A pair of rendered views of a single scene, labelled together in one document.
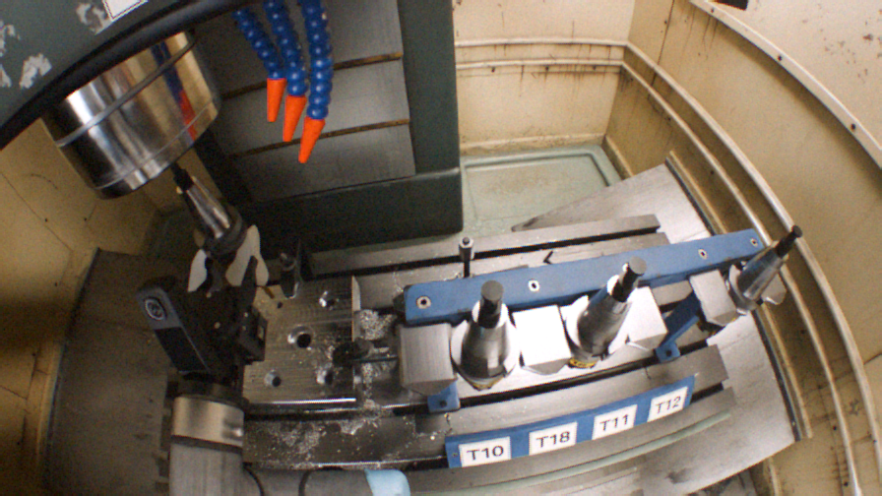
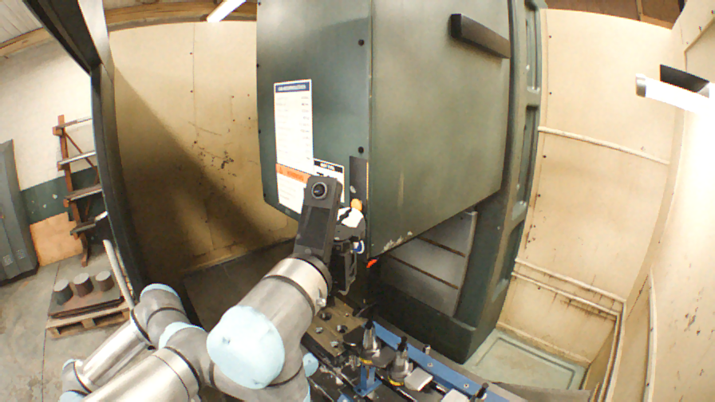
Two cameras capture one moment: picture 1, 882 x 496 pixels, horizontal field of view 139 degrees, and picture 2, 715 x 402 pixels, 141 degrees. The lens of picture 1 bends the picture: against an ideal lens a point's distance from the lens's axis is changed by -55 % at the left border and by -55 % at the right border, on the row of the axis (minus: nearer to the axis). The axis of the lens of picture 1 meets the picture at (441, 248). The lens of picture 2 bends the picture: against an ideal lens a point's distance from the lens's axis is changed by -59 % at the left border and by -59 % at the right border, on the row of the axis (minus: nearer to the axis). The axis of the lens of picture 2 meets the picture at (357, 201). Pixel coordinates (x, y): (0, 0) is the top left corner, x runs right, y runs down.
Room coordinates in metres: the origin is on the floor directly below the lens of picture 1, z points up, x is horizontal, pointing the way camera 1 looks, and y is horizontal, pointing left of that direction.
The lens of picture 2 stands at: (-0.28, -0.44, 1.84)
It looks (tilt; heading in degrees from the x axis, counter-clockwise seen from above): 20 degrees down; 49
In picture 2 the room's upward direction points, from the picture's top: straight up
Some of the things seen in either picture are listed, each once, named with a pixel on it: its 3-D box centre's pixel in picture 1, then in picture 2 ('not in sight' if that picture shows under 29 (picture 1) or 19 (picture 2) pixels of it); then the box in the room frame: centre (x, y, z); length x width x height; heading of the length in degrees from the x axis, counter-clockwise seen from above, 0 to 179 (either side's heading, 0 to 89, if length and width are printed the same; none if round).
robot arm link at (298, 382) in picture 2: not in sight; (266, 380); (-0.22, -0.20, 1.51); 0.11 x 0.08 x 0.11; 125
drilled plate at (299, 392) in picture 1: (282, 344); (333, 326); (0.24, 0.31, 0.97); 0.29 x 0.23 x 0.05; 92
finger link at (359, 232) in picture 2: not in sight; (349, 232); (-0.02, -0.11, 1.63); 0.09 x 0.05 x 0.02; 32
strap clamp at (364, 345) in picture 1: (374, 356); (356, 353); (0.21, 0.13, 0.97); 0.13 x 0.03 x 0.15; 92
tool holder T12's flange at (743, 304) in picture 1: (743, 288); not in sight; (0.12, -0.36, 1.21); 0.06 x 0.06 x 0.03
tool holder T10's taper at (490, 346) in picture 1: (487, 331); (369, 335); (0.11, -0.03, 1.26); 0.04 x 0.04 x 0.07
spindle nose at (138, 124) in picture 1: (125, 90); not in sight; (0.26, 0.25, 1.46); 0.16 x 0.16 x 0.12
